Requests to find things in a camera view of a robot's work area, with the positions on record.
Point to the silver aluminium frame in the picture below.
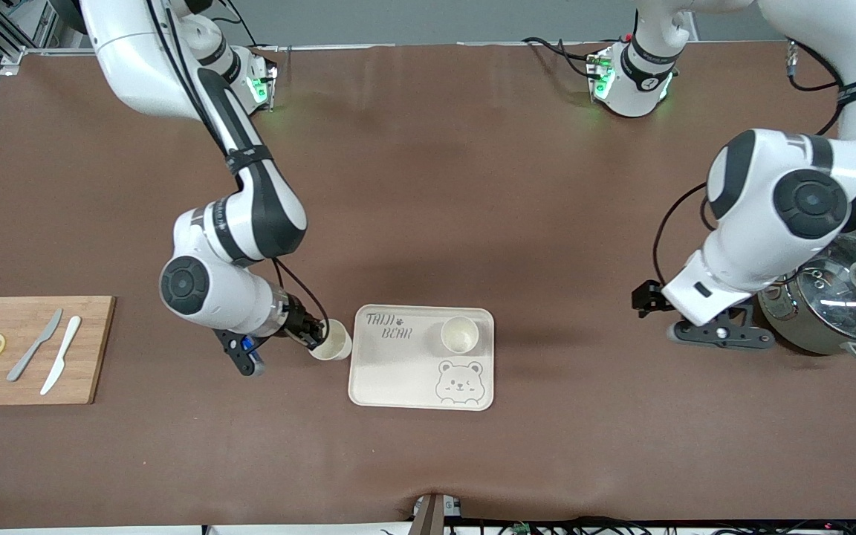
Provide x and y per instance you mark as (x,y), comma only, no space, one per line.
(10,63)

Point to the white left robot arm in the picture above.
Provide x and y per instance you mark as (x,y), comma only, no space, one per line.
(770,223)

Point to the wooden cutting board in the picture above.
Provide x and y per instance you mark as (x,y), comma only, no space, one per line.
(93,357)

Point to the glass pot lid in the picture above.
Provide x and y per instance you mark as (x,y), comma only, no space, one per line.
(844,297)

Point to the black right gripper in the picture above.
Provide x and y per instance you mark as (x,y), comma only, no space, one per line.
(297,324)

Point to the metal table edge clamp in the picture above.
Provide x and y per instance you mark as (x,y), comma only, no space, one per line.
(432,516)

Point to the grey plastic knife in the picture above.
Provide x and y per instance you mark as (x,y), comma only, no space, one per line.
(27,362)

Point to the white plastic knife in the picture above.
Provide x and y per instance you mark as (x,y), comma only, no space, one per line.
(64,353)

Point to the white plastic cup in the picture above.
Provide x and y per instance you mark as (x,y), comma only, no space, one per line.
(460,334)
(335,343)

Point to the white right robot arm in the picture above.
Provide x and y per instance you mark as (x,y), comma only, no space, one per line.
(250,200)

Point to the grey-green electric cooking pot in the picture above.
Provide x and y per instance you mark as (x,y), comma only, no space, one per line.
(807,334)

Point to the white tray with bear print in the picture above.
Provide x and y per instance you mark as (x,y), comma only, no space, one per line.
(406,371)

